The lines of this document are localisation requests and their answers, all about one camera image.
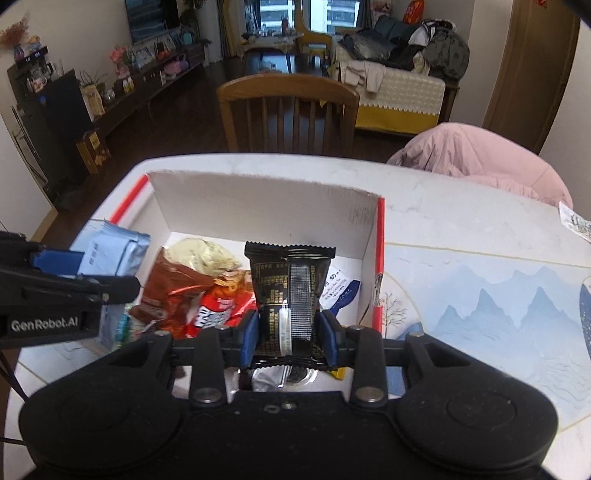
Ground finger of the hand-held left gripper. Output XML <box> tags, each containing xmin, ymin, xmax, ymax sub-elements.
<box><xmin>0</xmin><ymin>231</ymin><xmax>87</xmax><ymax>278</ymax></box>
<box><xmin>18</xmin><ymin>275</ymin><xmax>141</xmax><ymax>306</ymax></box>

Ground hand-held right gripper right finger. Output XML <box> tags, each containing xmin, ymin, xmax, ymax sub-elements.
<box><xmin>318</xmin><ymin>310</ymin><xmax>476</xmax><ymax>409</ymax></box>

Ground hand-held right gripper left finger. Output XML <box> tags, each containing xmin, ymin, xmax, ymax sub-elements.
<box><xmin>106</xmin><ymin>310</ymin><xmax>260</xmax><ymax>409</ymax></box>

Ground red snack packet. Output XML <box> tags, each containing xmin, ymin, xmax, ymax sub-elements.
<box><xmin>185</xmin><ymin>270</ymin><xmax>259</xmax><ymax>340</ymax></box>

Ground light blue snack packet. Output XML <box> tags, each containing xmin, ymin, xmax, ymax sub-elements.
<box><xmin>76</xmin><ymin>220</ymin><xmax>151</xmax><ymax>352</ymax></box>

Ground white blue-label packet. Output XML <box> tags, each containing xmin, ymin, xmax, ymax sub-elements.
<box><xmin>318</xmin><ymin>265</ymin><xmax>362</xmax><ymax>317</ymax></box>

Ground black snack packet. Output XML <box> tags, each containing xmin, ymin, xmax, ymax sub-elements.
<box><xmin>244</xmin><ymin>241</ymin><xmax>337</xmax><ymax>370</ymax></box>

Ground brown shiny snack packet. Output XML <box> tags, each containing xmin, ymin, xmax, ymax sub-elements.
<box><xmin>129</xmin><ymin>247</ymin><xmax>213</xmax><ymax>340</ymax></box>

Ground cream snack packet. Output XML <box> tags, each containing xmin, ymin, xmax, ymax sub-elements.
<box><xmin>164</xmin><ymin>237</ymin><xmax>243</xmax><ymax>278</ymax></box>

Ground red cardboard box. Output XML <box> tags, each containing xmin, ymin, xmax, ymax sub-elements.
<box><xmin>99</xmin><ymin>170</ymin><xmax>386</xmax><ymax>398</ymax></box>

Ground green wrapped candy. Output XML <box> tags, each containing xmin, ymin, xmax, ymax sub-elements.
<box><xmin>115</xmin><ymin>311</ymin><xmax>139</xmax><ymax>344</ymax></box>

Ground yellow cardboard box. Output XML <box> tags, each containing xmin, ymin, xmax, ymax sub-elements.
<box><xmin>75</xmin><ymin>129</ymin><xmax>112</xmax><ymax>175</ymax></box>

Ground black cabinet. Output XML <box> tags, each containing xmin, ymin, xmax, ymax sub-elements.
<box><xmin>7</xmin><ymin>60</ymin><xmax>95</xmax><ymax>199</ymax></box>

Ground wooden TV cabinet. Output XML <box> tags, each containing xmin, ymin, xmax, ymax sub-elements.
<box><xmin>81</xmin><ymin>41</ymin><xmax>206</xmax><ymax>139</ymax></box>

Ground pink flower bouquet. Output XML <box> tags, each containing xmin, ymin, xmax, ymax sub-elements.
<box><xmin>110</xmin><ymin>45</ymin><xmax>131</xmax><ymax>77</ymax></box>

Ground pink jacket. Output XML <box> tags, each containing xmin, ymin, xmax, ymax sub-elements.
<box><xmin>387</xmin><ymin>122</ymin><xmax>574</xmax><ymax>208</ymax></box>

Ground pink plush toy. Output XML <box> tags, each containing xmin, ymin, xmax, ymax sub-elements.
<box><xmin>164</xmin><ymin>53</ymin><xmax>190</xmax><ymax>77</ymax></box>

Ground dried flower bunch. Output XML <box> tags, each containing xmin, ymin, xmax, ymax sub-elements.
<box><xmin>0</xmin><ymin>14</ymin><xmax>29</xmax><ymax>47</ymax></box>

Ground cream lace sofa cover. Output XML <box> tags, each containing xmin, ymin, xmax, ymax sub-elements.
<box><xmin>355</xmin><ymin>69</ymin><xmax>446</xmax><ymax>132</ymax></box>

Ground television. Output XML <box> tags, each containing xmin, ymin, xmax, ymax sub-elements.
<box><xmin>124</xmin><ymin>0</ymin><xmax>181</xmax><ymax>44</ymax></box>

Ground white printed packet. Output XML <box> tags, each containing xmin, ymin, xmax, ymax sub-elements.
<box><xmin>558</xmin><ymin>200</ymin><xmax>591</xmax><ymax>241</ymax></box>

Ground green houseplant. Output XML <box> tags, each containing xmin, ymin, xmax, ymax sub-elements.
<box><xmin>180</xmin><ymin>0</ymin><xmax>206</xmax><ymax>28</ymax></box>

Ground grey curtain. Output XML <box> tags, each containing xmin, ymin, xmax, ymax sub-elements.
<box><xmin>217</xmin><ymin>0</ymin><xmax>234</xmax><ymax>58</ymax></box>

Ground coffee table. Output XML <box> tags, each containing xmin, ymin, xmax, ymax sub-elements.
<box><xmin>240</xmin><ymin>32</ymin><xmax>301</xmax><ymax>61</ymax></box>

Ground dark sofa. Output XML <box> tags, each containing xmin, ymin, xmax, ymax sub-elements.
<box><xmin>330</xmin><ymin>16</ymin><xmax>462</xmax><ymax>134</ymax></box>

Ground yellow wooden chair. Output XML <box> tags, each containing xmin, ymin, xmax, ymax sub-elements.
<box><xmin>295</xmin><ymin>0</ymin><xmax>333</xmax><ymax>51</ymax></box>

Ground heap of clothes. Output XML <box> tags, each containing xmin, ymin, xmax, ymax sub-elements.
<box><xmin>388</xmin><ymin>18</ymin><xmax>469</xmax><ymax>79</ymax></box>

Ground window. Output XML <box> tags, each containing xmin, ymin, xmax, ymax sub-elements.
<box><xmin>245</xmin><ymin>0</ymin><xmax>361</xmax><ymax>35</ymax></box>

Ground wooden door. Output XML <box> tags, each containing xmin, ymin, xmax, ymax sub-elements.
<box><xmin>482</xmin><ymin>0</ymin><xmax>580</xmax><ymax>153</ymax></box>

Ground black cable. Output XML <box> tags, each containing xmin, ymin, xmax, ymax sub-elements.
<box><xmin>0</xmin><ymin>348</ymin><xmax>28</xmax><ymax>446</ymax></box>

